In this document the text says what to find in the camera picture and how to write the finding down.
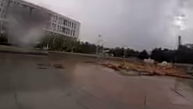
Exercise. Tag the lamp pole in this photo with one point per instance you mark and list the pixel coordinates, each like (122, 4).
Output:
(98, 46)

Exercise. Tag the wet grey paved plaza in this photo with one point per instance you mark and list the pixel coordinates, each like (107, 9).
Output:
(81, 89)

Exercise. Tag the white building with grid windows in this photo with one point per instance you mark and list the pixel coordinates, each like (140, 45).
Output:
(63, 26)

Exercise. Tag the orange dirt patch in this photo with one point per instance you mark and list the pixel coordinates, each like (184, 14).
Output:
(143, 68)

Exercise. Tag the tall thin tower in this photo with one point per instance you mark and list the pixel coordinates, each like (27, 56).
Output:
(179, 41)

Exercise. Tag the row of dark trees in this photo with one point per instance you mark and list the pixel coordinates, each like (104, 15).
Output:
(185, 54)

